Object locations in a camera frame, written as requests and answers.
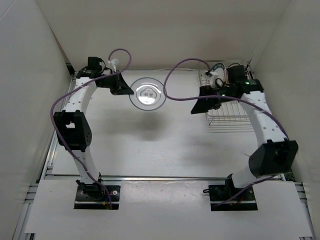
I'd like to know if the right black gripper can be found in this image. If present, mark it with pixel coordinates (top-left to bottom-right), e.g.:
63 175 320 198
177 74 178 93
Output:
190 84 237 114

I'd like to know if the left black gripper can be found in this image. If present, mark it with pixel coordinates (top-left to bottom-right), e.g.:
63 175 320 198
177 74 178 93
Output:
97 70 134 96

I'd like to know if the white plate black line pattern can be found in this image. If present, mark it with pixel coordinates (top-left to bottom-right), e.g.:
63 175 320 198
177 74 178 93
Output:
129 77 167 112

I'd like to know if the dark blue rimmed plate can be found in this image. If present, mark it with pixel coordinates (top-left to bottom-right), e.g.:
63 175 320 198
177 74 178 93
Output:
210 62 228 88

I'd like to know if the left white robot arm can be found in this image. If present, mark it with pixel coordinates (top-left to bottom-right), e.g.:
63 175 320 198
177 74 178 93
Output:
51 57 134 200

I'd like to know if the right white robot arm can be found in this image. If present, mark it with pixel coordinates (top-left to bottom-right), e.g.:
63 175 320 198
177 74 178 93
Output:
191 62 299 200

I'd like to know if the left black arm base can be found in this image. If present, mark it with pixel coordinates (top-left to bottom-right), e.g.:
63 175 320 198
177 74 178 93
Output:
73 180 121 210

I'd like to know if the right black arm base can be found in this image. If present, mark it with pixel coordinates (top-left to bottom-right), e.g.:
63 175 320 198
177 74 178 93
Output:
202 184 258 212

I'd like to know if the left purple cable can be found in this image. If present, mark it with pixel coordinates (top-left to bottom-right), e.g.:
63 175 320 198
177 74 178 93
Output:
49 48 133 210

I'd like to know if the purple cable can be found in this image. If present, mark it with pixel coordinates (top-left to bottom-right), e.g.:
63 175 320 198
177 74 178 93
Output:
163 58 291 207
49 48 133 210

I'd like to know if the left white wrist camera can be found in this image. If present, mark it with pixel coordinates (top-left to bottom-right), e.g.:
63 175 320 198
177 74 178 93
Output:
106 58 120 72

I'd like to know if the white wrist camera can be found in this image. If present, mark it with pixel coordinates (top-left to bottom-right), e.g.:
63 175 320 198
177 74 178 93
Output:
204 71 219 89
106 58 120 72

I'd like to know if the metal wire dish rack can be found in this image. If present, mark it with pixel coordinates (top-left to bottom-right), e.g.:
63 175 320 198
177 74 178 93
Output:
197 59 254 133

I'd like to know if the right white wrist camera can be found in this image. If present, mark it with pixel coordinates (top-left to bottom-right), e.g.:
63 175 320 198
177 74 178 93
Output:
204 71 219 89

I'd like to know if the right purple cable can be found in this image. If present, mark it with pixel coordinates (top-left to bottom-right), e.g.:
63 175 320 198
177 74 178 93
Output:
163 58 291 207

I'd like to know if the metal rail bar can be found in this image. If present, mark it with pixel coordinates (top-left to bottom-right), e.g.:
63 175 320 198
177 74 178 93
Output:
44 175 283 181

